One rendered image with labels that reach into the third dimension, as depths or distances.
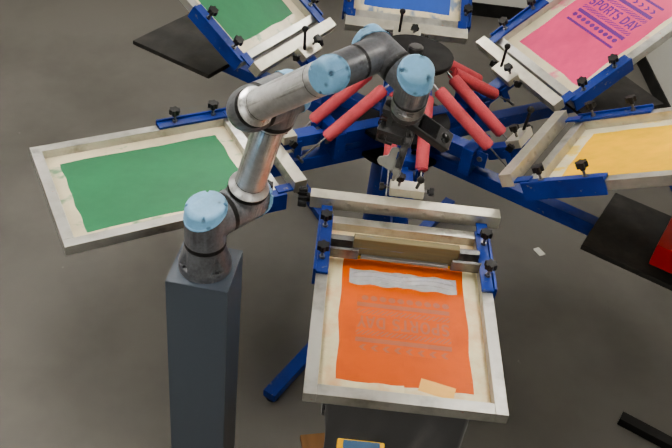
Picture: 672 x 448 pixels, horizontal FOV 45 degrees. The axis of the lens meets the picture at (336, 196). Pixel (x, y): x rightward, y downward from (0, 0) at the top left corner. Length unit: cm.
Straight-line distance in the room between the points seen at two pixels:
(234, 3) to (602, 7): 165
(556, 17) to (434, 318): 180
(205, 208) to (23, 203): 245
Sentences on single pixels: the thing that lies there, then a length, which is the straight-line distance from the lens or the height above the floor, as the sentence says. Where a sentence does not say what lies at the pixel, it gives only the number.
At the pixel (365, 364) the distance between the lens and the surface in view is 248.
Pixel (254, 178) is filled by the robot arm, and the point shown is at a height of 151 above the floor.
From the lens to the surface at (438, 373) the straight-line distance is 250.
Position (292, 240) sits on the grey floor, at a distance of 427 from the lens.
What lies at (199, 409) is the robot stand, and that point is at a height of 65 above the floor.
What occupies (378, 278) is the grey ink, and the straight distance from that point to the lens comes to 273.
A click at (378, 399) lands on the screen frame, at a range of 236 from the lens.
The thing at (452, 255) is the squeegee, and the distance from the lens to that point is 276.
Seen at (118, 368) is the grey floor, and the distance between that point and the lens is 370.
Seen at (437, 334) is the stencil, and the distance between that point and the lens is 261.
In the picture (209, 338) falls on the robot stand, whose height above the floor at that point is 100.
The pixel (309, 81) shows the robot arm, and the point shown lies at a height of 200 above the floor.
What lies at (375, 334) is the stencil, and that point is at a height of 95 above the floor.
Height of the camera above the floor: 284
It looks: 38 degrees down
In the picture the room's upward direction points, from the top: 8 degrees clockwise
